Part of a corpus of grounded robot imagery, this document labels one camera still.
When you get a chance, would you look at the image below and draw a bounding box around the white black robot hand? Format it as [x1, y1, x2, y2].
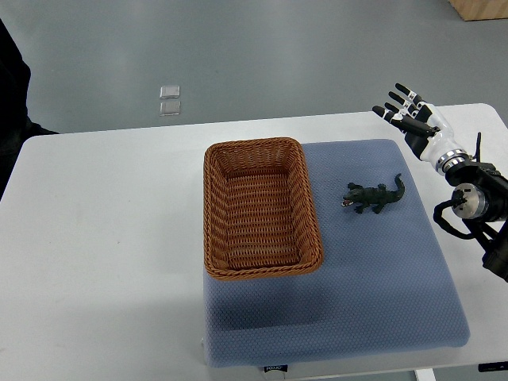
[372, 83, 468, 175]

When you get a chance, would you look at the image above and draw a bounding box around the dark green toy crocodile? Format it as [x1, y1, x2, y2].
[341, 173, 406, 214]

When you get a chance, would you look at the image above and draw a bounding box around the metal floor plate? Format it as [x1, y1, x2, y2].
[160, 85, 180, 99]
[160, 101, 181, 116]

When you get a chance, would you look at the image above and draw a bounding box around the brown woven basket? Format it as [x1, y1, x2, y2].
[203, 137, 324, 281]

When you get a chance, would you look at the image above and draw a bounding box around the upper metal floor plate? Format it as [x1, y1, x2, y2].
[160, 85, 180, 99]

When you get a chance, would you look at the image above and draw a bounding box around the dark clothed person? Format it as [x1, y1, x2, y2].
[0, 25, 54, 191]

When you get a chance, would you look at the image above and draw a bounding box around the blue grey foam mat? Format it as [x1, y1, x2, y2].
[204, 139, 470, 368]

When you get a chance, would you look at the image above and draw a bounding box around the lower metal floor plate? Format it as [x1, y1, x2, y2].
[160, 101, 181, 116]

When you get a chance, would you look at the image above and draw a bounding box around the black table control panel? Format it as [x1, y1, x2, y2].
[478, 361, 508, 372]

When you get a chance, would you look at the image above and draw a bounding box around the wooden box corner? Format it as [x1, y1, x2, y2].
[448, 0, 507, 21]

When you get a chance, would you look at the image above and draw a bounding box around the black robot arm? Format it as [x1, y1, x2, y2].
[433, 134, 507, 280]

